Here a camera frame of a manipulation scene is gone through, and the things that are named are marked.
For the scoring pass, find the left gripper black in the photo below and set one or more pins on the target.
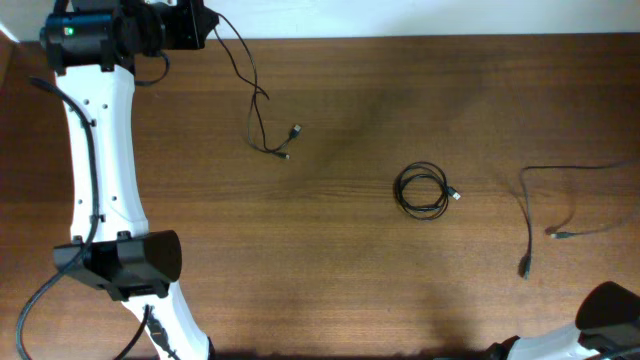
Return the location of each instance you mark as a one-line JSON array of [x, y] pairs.
[[198, 25]]

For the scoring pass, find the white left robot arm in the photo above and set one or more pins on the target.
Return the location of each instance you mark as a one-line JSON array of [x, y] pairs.
[[91, 46]]

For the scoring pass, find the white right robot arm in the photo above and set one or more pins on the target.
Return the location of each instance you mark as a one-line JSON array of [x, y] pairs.
[[606, 327]]

